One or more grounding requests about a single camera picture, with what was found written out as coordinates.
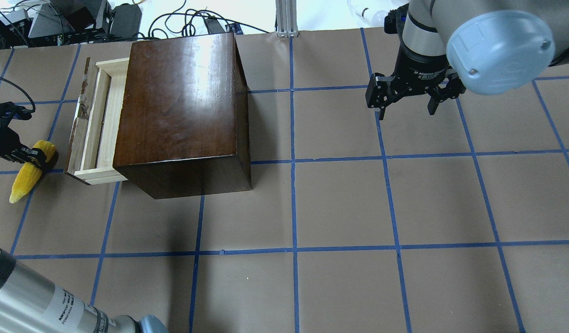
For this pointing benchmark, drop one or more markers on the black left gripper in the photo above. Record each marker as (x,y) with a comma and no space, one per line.
(6,140)

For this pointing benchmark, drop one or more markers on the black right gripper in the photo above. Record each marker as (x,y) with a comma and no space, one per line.
(421,69)

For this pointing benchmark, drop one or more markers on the yellow plastic corn cob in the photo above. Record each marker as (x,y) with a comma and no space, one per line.
(29,175)

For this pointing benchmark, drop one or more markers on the light wood drawer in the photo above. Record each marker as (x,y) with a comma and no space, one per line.
(92,142)

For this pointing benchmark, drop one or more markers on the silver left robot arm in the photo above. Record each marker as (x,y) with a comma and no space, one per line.
(29,302)

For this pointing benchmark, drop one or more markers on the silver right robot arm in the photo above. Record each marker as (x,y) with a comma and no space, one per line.
(488,47)

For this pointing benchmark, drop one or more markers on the black electronics pile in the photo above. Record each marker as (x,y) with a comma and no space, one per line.
(40,23)

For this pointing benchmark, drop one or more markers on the dark brown wooden cabinet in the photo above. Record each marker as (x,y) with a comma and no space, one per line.
(184,127)

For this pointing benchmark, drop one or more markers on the black power adapter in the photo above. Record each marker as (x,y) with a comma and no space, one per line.
(126,21)

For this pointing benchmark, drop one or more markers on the aluminium extrusion post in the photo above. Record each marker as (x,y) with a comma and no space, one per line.
(286,18)

